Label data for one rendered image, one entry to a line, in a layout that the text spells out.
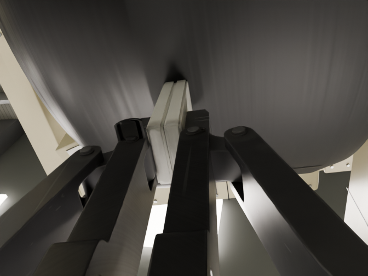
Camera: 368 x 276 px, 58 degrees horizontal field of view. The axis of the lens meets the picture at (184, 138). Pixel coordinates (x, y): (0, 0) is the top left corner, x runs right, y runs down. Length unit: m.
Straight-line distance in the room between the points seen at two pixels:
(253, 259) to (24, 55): 2.93
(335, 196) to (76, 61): 3.51
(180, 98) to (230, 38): 0.05
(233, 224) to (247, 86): 3.15
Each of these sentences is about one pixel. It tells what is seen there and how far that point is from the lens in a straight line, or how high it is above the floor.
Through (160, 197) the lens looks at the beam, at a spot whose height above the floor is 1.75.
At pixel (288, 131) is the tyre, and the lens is 0.25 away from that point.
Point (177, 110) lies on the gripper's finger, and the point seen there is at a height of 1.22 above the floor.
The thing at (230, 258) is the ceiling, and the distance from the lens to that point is 3.10.
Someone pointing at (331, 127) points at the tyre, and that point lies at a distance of 0.26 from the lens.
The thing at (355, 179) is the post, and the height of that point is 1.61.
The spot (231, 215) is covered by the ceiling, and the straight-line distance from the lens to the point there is 3.42.
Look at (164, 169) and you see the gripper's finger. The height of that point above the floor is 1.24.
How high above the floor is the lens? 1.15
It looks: 33 degrees up
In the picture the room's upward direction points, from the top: 169 degrees clockwise
